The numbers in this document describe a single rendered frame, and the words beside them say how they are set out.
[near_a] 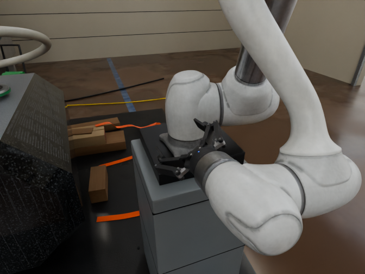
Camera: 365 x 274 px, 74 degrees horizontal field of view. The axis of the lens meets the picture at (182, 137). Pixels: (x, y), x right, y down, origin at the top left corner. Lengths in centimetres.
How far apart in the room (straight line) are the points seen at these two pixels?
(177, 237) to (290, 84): 69
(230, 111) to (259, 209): 52
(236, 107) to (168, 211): 41
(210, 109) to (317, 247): 130
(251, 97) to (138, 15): 597
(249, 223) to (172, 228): 58
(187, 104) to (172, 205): 33
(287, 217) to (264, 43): 26
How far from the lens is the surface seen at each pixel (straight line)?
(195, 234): 99
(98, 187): 193
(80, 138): 245
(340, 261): 187
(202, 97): 80
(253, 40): 43
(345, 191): 51
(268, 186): 39
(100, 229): 181
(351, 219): 215
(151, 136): 101
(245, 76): 77
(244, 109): 82
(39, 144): 141
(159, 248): 98
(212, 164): 46
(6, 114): 156
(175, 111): 81
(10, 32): 93
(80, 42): 658
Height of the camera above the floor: 136
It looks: 30 degrees down
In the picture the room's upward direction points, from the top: straight up
